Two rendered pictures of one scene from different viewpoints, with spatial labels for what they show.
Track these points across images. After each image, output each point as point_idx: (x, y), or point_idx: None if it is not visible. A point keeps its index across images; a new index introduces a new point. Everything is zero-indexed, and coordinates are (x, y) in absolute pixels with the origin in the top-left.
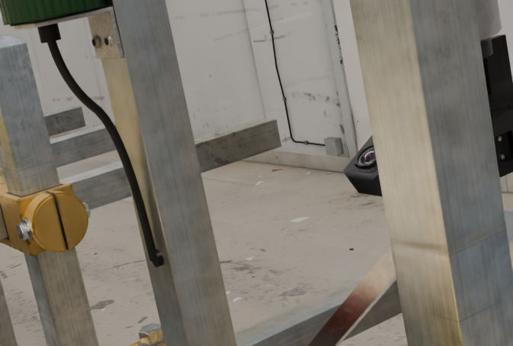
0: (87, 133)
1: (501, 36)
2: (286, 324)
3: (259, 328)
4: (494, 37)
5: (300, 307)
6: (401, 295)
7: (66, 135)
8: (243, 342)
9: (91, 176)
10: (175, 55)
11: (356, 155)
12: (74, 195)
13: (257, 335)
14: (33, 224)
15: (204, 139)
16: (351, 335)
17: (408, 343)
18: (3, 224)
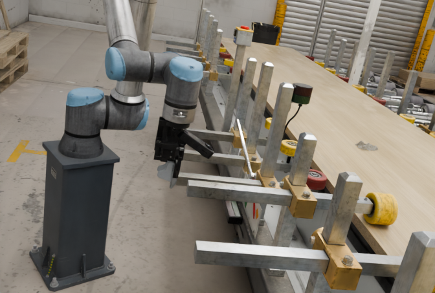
0: (250, 244)
1: (161, 116)
2: (240, 178)
3: (246, 181)
4: (162, 117)
5: (232, 180)
6: (262, 119)
7: (261, 252)
8: (252, 180)
9: (274, 188)
10: (274, 108)
11: (208, 149)
12: (285, 176)
13: (248, 180)
14: None
15: (223, 184)
16: None
17: (261, 125)
18: None
